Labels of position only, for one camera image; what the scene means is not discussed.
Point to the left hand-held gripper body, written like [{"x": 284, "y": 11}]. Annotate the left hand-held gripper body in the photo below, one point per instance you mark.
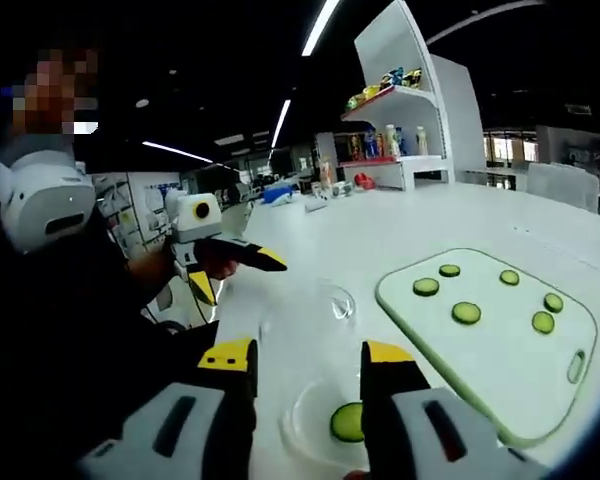
[{"x": 190, "y": 225}]

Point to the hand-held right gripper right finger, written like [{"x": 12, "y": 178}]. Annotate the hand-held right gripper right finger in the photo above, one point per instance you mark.
[{"x": 430, "y": 435}]

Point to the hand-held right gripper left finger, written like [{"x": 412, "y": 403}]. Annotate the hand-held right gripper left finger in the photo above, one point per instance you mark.
[{"x": 180, "y": 425}]

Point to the single round cucumber slice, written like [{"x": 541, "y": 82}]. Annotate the single round cucumber slice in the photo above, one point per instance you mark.
[{"x": 347, "y": 422}]

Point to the clear glass bowl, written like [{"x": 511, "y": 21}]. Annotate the clear glass bowl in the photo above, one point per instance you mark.
[{"x": 305, "y": 320}]

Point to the clear glass petri dish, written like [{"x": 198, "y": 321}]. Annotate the clear glass petri dish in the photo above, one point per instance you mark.
[{"x": 305, "y": 425}]

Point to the group of cucumber slices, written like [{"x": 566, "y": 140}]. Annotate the group of cucumber slices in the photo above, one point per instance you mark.
[{"x": 466, "y": 313}]

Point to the person's left hand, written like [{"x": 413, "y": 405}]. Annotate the person's left hand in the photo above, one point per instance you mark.
[{"x": 152, "y": 267}]

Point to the person's right hand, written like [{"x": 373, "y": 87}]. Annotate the person's right hand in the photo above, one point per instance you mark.
[{"x": 358, "y": 475}]

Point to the white notice board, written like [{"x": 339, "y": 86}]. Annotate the white notice board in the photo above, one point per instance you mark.
[{"x": 135, "y": 210}]

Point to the blue and white object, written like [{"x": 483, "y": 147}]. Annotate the blue and white object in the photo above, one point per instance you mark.
[{"x": 279, "y": 195}]

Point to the small white box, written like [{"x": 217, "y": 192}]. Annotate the small white box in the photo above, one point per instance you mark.
[{"x": 316, "y": 205}]

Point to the small white cup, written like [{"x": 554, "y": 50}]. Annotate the small white cup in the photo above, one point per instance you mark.
[{"x": 317, "y": 189}]

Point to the white green-edged cutting board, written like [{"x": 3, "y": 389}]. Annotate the white green-edged cutting board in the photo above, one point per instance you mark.
[{"x": 505, "y": 370}]

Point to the small patterned cup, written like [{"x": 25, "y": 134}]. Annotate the small patterned cup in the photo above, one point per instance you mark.
[{"x": 342, "y": 189}]

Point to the small red object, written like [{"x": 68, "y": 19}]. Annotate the small red object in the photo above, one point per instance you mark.
[{"x": 365, "y": 181}]

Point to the person's dark clothed torso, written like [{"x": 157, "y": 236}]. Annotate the person's dark clothed torso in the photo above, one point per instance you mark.
[{"x": 55, "y": 360}]

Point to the dark red bottle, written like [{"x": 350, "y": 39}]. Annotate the dark red bottle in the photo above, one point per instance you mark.
[{"x": 356, "y": 147}]

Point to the white chest-worn device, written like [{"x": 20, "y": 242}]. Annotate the white chest-worn device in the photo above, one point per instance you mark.
[{"x": 40, "y": 205}]

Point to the blue drink bottle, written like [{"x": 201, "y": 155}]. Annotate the blue drink bottle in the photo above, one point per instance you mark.
[{"x": 371, "y": 145}]

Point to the yellow label white bottle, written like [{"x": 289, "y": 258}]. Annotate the yellow label white bottle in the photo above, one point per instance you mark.
[{"x": 391, "y": 141}]

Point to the blue label white bottle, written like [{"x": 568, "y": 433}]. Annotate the blue label white bottle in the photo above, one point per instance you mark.
[{"x": 402, "y": 140}]

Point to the plain white bottle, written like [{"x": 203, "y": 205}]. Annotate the plain white bottle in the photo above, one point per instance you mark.
[{"x": 422, "y": 141}]

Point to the pile of snack packets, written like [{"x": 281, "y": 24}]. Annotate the pile of snack packets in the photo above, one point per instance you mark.
[{"x": 385, "y": 85}]

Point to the long ceiling light strip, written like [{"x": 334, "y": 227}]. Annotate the long ceiling light strip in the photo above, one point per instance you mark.
[{"x": 320, "y": 27}]

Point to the white display shelf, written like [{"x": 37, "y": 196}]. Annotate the white display shelf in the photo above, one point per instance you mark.
[{"x": 410, "y": 45}]

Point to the white mesh office chair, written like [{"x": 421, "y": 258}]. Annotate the white mesh office chair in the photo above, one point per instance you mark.
[{"x": 562, "y": 187}]

